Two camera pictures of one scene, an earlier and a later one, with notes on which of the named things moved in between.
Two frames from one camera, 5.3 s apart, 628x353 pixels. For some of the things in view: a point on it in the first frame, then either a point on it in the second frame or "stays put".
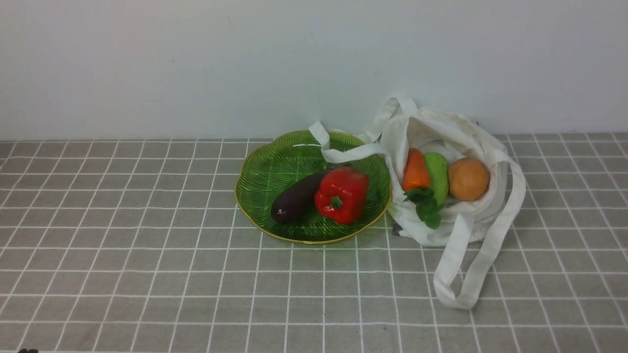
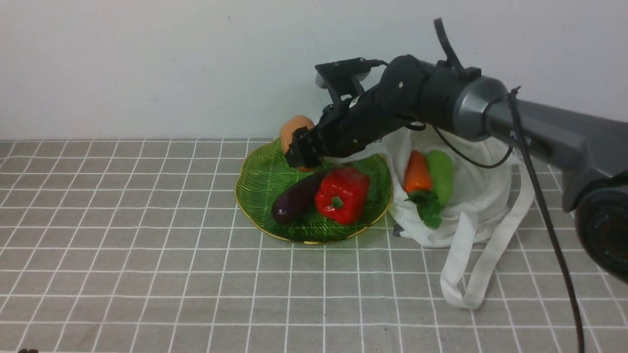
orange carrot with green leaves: (416, 180) stays put
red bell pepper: (342, 194) stays put
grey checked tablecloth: (144, 246) stays put
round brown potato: (469, 178) -> (287, 129)
